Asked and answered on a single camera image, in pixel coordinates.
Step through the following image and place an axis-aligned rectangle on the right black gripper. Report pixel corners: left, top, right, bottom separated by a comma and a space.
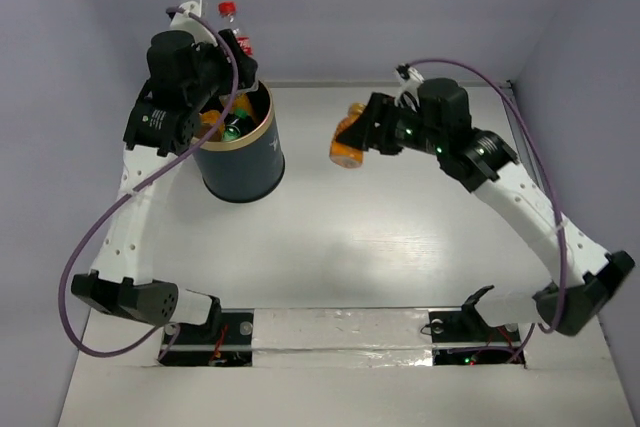
335, 91, 445, 156

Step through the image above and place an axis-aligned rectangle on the small orange bottle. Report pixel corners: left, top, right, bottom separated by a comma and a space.
200, 110, 225, 137
329, 103, 369, 169

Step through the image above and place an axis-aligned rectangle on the clear bottle red label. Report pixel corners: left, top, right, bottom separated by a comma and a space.
218, 1, 253, 57

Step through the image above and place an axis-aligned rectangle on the green plastic bottle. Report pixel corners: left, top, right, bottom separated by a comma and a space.
221, 109, 256, 142

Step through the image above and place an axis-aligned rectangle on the large orange bottle blue label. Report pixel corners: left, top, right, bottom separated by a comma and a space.
232, 94, 255, 117

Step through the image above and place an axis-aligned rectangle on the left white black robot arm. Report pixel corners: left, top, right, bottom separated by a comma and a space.
60, 29, 257, 342

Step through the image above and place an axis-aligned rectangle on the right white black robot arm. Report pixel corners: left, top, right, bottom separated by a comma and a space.
334, 78, 635, 339

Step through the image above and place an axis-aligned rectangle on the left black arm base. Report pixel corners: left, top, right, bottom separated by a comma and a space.
158, 309, 255, 368

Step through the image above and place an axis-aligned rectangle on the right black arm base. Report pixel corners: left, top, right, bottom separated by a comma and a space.
419, 285, 525, 367

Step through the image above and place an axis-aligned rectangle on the dark bin with gold rim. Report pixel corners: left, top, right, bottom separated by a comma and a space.
193, 82, 285, 203

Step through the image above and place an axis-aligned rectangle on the silver foil strip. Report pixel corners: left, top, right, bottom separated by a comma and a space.
251, 308, 433, 369

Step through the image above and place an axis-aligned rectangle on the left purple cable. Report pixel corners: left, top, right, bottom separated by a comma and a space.
57, 6, 241, 359

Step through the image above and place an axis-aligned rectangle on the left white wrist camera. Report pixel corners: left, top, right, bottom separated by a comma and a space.
167, 0, 206, 42

